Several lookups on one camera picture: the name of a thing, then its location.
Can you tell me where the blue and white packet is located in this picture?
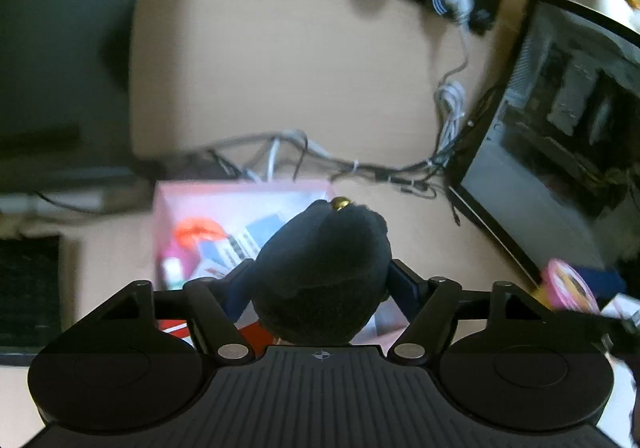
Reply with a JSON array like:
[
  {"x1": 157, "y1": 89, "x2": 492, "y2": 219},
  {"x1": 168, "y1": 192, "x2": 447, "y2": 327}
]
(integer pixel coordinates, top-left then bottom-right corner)
[{"x1": 196, "y1": 213, "x2": 284, "y2": 275}]

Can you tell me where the red and white box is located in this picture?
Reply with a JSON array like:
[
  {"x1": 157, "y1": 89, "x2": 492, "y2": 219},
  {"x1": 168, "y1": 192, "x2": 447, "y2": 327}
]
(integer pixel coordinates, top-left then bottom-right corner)
[{"x1": 157, "y1": 317, "x2": 274, "y2": 346}]

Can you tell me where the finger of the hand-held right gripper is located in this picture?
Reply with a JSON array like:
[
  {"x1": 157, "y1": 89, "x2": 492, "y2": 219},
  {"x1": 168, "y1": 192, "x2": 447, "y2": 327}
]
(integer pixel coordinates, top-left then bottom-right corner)
[{"x1": 552, "y1": 308, "x2": 619, "y2": 331}]

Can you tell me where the orange toy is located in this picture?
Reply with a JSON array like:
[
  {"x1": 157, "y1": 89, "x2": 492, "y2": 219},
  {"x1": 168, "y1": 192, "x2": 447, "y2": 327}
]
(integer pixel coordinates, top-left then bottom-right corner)
[{"x1": 173, "y1": 219, "x2": 225, "y2": 243}]

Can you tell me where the black computer monitor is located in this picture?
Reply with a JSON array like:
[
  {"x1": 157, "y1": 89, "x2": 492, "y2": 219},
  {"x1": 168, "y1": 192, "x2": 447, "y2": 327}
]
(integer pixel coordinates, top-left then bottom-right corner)
[{"x1": 0, "y1": 0, "x2": 152, "y2": 189}]

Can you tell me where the yellow toy with pink base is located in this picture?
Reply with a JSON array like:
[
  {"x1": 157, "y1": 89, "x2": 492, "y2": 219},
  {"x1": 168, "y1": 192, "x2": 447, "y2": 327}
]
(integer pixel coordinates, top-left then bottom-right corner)
[{"x1": 532, "y1": 257, "x2": 600, "y2": 313}]

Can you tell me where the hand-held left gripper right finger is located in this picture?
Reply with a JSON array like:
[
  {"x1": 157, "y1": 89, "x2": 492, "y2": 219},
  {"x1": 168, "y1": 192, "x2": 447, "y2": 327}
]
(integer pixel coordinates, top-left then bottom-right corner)
[{"x1": 387, "y1": 258, "x2": 566, "y2": 365}]

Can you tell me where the tangle of black cables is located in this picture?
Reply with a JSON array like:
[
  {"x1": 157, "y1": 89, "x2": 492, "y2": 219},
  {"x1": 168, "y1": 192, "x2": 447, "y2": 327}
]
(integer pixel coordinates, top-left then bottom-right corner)
[{"x1": 134, "y1": 128, "x2": 470, "y2": 201}]

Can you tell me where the white power cable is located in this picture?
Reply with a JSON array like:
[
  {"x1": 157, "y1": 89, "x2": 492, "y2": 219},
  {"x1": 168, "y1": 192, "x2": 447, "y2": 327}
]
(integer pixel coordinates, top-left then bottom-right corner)
[{"x1": 432, "y1": 0, "x2": 474, "y2": 155}]

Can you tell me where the white power strip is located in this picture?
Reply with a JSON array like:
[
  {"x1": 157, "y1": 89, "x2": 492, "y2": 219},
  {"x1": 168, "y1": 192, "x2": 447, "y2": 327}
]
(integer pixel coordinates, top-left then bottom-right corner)
[{"x1": 0, "y1": 190, "x2": 107, "y2": 217}]

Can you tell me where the black plush toy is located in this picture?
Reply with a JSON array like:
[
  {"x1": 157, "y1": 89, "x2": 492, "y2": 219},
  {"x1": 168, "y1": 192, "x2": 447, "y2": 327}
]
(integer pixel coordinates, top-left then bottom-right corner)
[{"x1": 251, "y1": 196, "x2": 394, "y2": 347}]

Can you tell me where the glass-sided computer case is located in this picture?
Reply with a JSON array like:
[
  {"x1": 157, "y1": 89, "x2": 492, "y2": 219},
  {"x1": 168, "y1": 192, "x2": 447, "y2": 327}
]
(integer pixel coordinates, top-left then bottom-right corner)
[{"x1": 446, "y1": 0, "x2": 640, "y2": 289}]

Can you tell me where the pink cardboard box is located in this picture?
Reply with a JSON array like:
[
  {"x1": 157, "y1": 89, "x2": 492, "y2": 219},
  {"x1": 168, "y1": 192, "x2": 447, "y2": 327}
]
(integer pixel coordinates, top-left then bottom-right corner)
[{"x1": 151, "y1": 179, "x2": 415, "y2": 347}]

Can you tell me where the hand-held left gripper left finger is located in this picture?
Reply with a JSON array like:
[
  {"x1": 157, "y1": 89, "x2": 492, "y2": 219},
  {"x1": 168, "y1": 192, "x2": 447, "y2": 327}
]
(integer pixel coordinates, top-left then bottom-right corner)
[{"x1": 87, "y1": 260, "x2": 261, "y2": 365}]

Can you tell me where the black keyboard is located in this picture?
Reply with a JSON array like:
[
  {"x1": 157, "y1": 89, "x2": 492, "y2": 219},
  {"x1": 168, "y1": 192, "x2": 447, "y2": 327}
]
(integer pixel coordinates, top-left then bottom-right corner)
[{"x1": 0, "y1": 234, "x2": 64, "y2": 360}]

